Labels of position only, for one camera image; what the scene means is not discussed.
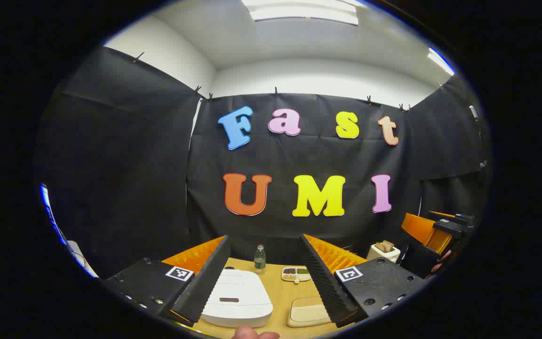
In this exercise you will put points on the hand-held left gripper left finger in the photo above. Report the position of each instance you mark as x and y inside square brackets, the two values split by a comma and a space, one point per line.
[205, 282]

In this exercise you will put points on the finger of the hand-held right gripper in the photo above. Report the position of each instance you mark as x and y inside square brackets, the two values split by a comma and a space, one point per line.
[421, 230]

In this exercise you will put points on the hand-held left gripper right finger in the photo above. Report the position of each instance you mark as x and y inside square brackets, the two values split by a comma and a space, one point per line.
[325, 287]

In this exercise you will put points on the white rice cooker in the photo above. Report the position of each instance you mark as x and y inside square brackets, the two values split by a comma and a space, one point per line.
[238, 301]

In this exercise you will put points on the white divided condiment dish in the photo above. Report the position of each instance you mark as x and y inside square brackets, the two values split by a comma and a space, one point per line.
[294, 274]

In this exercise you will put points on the toast slice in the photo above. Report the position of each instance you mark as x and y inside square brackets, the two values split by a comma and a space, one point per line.
[388, 245]
[380, 247]

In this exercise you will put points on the white toaster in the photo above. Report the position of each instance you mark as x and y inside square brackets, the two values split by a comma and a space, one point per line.
[385, 255]

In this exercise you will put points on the green label water bottle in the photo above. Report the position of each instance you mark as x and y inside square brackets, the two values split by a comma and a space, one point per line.
[259, 261]

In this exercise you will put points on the black backdrop cloth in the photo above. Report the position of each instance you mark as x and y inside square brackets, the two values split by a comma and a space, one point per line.
[125, 165]

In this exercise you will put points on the small ceiling light panel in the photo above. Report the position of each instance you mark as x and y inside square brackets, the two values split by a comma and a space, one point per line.
[440, 61]

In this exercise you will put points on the blue lit monitor screen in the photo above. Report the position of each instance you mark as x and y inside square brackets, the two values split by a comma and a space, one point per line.
[50, 212]

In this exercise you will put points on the large ceiling light panel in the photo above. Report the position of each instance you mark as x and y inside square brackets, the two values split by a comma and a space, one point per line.
[304, 12]

